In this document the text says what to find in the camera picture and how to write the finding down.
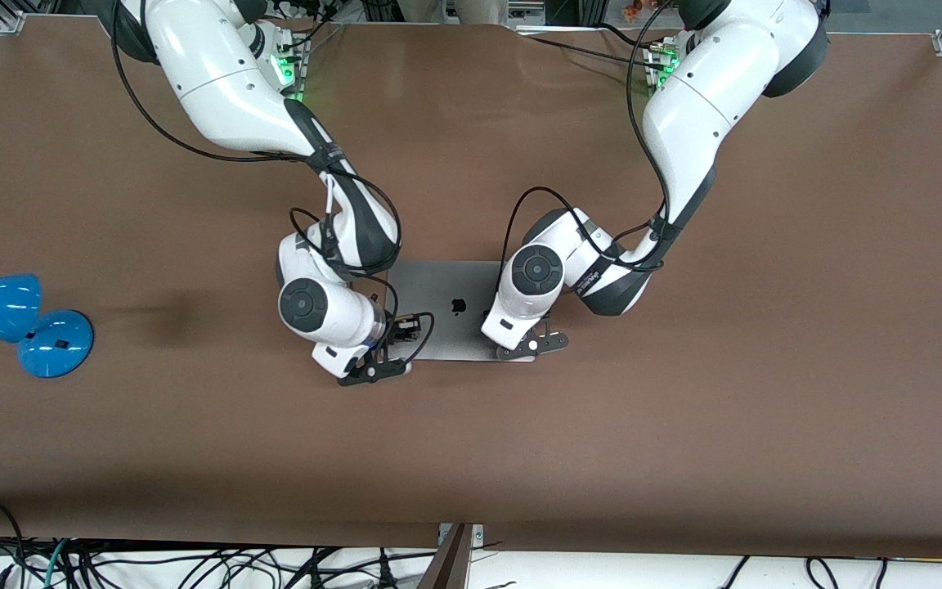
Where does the long black table cable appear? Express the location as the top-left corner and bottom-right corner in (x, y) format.
(518, 33), (658, 69)

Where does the blue desk lamp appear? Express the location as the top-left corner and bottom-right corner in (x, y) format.
(0, 273), (96, 380)

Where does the short black table cable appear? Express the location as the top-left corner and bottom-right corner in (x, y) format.
(594, 22), (658, 50)

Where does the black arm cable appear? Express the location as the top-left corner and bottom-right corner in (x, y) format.
(111, 0), (437, 365)
(500, 0), (678, 273)

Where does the silver beam bracket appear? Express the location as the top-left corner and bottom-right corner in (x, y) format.
(437, 523), (486, 546)

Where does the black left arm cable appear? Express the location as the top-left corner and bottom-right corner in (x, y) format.
(500, 0), (678, 273)

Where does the black base connector cable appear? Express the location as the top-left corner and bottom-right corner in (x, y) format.
(275, 0), (351, 60)

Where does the person in beige trousers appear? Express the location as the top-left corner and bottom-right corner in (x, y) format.
(397, 0), (510, 26)

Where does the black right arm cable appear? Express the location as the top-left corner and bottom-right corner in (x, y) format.
(111, 0), (437, 365)

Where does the teal floor cable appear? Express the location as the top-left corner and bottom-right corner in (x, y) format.
(40, 537), (73, 589)

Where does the dark frame beam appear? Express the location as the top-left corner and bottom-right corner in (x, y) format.
(417, 524), (473, 589)

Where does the silver grey laptop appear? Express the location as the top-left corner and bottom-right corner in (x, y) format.
(389, 260), (540, 364)

